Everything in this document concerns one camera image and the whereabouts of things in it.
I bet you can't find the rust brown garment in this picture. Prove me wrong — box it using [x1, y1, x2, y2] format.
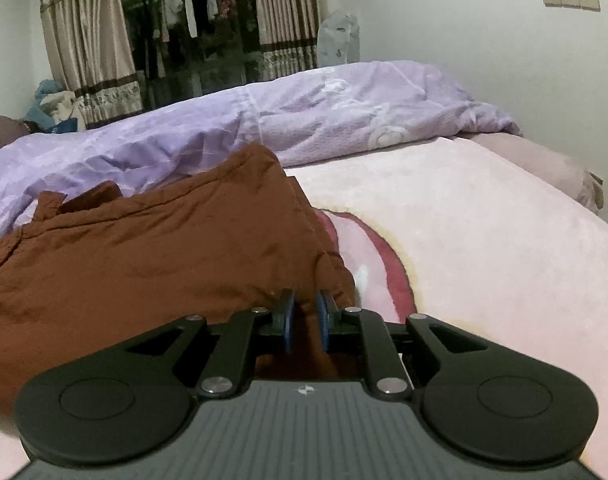
[0, 144, 356, 414]

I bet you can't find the blue and cream clothes pile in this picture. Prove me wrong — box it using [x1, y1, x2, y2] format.
[23, 79, 86, 133]

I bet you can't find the open wardrobe with hanging clothes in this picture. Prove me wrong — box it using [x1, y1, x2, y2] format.
[122, 0, 261, 110]

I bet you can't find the pink princess blanket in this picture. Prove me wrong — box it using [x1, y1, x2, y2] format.
[0, 134, 608, 479]

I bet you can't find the brown quilted headboard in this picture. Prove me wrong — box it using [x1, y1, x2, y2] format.
[0, 116, 30, 150]

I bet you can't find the lavender purple duvet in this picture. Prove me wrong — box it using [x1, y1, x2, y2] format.
[0, 61, 518, 238]

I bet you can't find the pale blue plastic bag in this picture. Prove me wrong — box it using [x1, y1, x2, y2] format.
[317, 11, 360, 67]

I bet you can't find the beige striped left curtain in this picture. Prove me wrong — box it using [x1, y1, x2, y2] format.
[39, 0, 144, 129]

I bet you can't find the beige striped curtain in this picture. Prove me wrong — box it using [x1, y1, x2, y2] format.
[256, 0, 320, 81]
[39, 0, 144, 129]

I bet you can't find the beige striped right curtain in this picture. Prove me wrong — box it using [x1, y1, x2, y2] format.
[256, 0, 320, 81]

